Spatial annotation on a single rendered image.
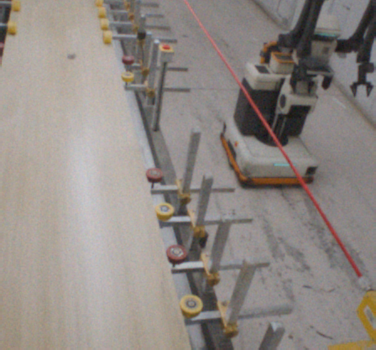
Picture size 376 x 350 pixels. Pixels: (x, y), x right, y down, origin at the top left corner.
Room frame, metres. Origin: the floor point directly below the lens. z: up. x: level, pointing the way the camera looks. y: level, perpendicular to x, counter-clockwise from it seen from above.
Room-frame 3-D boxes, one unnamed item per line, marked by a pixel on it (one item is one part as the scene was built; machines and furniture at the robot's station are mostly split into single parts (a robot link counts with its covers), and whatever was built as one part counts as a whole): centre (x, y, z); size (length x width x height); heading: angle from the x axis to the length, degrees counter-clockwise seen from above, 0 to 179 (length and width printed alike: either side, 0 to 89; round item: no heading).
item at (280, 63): (3.53, -0.50, 0.87); 0.23 x 0.15 x 0.11; 110
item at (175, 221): (1.63, -0.09, 0.83); 0.43 x 0.03 x 0.04; 111
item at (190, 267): (1.40, -0.17, 0.81); 0.43 x 0.03 x 0.04; 111
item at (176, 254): (1.33, 0.01, 0.85); 0.08 x 0.08 x 0.11
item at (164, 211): (1.56, 0.10, 0.85); 0.08 x 0.08 x 0.11
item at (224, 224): (1.34, -0.14, 0.88); 0.04 x 0.04 x 0.48; 21
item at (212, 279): (1.37, -0.13, 0.81); 0.14 x 0.06 x 0.05; 21
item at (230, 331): (1.13, -0.22, 0.81); 0.14 x 0.06 x 0.05; 21
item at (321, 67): (3.15, -0.64, 0.99); 0.28 x 0.16 x 0.22; 110
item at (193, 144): (1.81, 0.03, 0.93); 0.04 x 0.04 x 0.48; 21
